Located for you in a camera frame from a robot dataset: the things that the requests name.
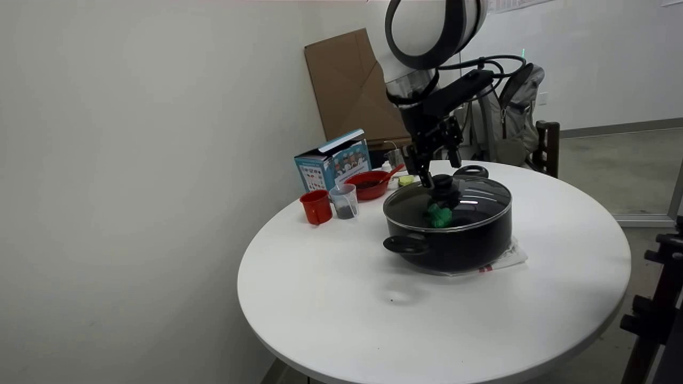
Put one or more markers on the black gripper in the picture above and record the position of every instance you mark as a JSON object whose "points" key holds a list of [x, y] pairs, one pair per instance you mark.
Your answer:
{"points": [[429, 131]]}

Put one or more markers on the green toy vegetable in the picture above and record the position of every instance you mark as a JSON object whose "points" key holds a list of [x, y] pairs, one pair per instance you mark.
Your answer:
{"points": [[440, 217]]}

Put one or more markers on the glass pot lid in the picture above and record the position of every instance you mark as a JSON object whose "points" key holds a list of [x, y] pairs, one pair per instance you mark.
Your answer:
{"points": [[477, 203]]}

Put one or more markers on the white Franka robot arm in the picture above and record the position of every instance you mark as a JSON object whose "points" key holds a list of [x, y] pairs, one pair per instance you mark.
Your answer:
{"points": [[427, 29]]}

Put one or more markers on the black cooking pot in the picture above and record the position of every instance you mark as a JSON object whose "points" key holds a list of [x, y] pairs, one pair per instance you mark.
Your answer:
{"points": [[454, 248]]}

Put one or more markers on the yellow green sponge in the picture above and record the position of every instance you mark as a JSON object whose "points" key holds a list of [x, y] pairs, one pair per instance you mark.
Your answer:
{"points": [[406, 182]]}

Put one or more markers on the red plastic bowl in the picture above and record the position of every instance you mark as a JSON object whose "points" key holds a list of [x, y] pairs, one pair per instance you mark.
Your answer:
{"points": [[369, 187]]}

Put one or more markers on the grey backpack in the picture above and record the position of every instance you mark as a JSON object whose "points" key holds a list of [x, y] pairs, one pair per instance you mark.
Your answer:
{"points": [[512, 121]]}

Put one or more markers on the clear measuring cup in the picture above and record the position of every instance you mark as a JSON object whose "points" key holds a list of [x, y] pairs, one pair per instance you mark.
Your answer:
{"points": [[343, 203]]}

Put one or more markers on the blue printed carton box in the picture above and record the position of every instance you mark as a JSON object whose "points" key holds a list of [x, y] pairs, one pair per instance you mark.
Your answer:
{"points": [[326, 165]]}

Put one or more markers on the dark wooden chair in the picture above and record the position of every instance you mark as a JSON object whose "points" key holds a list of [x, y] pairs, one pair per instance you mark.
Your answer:
{"points": [[546, 147]]}

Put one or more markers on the large cardboard box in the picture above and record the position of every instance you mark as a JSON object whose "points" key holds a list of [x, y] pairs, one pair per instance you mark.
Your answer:
{"points": [[348, 87]]}

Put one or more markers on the white cloth with red print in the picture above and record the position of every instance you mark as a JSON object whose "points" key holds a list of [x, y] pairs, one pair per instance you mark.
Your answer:
{"points": [[509, 260]]}

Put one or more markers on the red plastic cup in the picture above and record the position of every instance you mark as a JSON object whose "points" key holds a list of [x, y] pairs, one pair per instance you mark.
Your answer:
{"points": [[316, 207]]}

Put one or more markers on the black metal stand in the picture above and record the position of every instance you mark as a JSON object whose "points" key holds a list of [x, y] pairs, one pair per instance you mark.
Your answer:
{"points": [[658, 313]]}

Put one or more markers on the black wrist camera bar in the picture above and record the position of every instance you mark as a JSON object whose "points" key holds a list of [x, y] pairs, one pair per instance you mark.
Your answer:
{"points": [[454, 92]]}

